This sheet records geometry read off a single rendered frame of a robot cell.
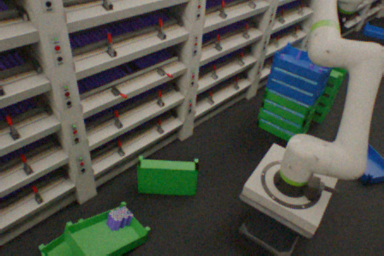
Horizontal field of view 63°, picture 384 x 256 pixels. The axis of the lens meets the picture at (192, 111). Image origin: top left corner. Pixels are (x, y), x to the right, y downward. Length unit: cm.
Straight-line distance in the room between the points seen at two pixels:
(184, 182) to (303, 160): 65
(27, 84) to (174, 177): 81
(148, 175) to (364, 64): 107
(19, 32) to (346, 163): 119
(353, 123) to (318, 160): 19
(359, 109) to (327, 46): 26
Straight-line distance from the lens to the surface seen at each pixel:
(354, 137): 130
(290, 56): 208
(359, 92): 132
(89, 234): 154
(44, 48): 118
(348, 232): 184
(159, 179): 163
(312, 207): 140
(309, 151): 124
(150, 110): 166
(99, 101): 142
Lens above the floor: 138
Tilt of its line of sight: 38 degrees down
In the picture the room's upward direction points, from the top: 5 degrees clockwise
